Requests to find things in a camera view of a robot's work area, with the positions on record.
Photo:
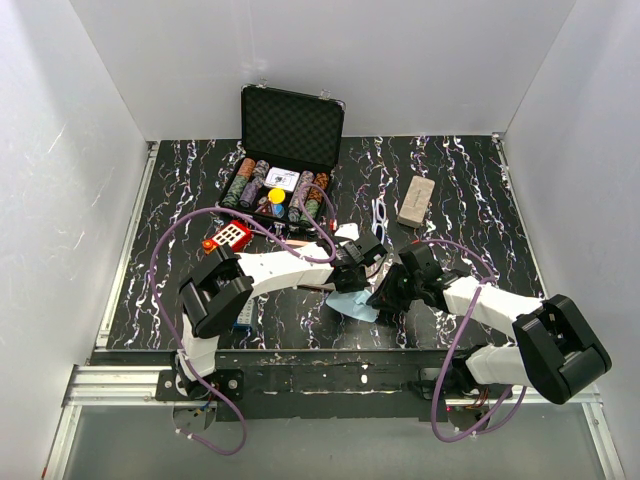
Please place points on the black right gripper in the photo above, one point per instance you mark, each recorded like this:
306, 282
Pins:
384, 297

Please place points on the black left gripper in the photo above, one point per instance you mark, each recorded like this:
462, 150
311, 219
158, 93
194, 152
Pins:
361, 283

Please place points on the pink glasses case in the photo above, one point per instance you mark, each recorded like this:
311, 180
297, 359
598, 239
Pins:
328, 287

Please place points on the light blue cloth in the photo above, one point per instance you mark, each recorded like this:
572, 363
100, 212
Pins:
353, 304

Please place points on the white frame sunglasses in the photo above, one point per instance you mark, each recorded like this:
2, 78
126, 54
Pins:
379, 219

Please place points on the grey glasses case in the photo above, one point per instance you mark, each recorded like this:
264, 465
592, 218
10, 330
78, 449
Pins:
416, 202

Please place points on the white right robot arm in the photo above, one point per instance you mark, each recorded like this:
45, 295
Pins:
555, 351

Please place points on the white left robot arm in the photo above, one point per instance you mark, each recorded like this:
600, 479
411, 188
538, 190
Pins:
218, 289

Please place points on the blue grey brick block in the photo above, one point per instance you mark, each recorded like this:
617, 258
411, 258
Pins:
246, 318

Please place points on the yellow dealer button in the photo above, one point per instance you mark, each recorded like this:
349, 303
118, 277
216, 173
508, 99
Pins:
276, 196

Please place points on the red yellow toy bus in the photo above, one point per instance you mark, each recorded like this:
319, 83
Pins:
234, 234

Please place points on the white card deck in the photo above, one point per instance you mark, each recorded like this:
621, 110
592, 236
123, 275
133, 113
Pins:
282, 178

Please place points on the black poker chip case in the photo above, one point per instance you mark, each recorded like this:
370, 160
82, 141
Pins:
289, 130

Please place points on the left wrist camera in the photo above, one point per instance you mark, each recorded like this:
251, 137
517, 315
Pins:
347, 231

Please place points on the aluminium front rail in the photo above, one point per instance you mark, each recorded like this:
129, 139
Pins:
326, 415

